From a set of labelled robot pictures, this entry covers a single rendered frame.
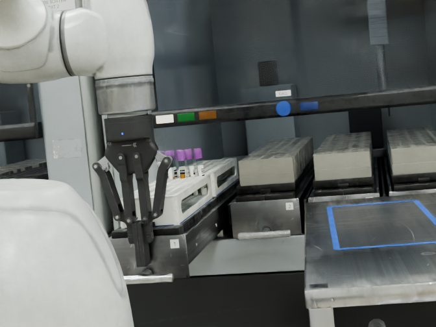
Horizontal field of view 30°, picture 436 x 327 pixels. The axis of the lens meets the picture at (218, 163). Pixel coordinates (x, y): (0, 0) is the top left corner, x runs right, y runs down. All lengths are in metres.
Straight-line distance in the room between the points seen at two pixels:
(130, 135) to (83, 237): 0.64
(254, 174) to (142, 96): 0.48
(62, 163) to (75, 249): 1.18
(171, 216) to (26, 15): 0.39
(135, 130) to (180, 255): 0.22
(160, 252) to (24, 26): 0.41
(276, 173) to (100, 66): 0.54
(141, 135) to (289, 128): 1.06
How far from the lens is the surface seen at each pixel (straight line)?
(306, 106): 1.62
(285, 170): 1.65
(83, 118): 1.75
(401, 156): 1.63
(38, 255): 0.58
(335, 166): 1.64
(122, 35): 1.23
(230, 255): 1.61
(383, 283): 0.85
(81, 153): 1.75
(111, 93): 1.24
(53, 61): 1.26
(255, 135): 2.27
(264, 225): 1.59
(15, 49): 1.24
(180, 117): 1.66
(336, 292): 0.84
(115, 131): 1.25
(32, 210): 0.59
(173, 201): 1.33
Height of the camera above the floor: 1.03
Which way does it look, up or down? 5 degrees down
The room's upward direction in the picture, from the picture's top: 6 degrees counter-clockwise
